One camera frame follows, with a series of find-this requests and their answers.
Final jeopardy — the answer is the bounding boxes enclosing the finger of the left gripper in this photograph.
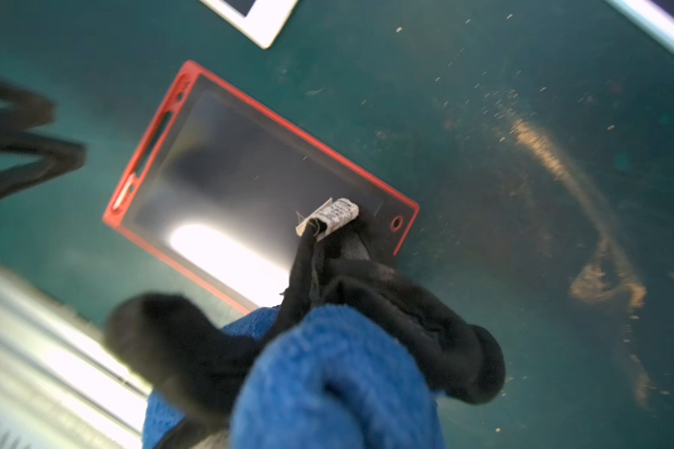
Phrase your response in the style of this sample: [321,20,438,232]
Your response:
[0,79,55,134]
[0,134,86,200]

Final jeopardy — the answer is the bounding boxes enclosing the red frame drawing tablet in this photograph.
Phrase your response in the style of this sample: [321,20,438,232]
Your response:
[103,61,419,314]

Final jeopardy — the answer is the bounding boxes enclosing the blue wiping cloth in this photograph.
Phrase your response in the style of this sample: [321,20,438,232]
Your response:
[103,197,507,449]

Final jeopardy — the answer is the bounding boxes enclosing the white blue drawing tablet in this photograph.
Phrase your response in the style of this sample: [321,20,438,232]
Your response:
[607,0,674,55]

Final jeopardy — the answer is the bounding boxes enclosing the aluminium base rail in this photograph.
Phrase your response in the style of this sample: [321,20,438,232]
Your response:
[0,265,151,448]

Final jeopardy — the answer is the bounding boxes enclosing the white frame drawing tablet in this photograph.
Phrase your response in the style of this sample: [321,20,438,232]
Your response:
[201,0,298,50]

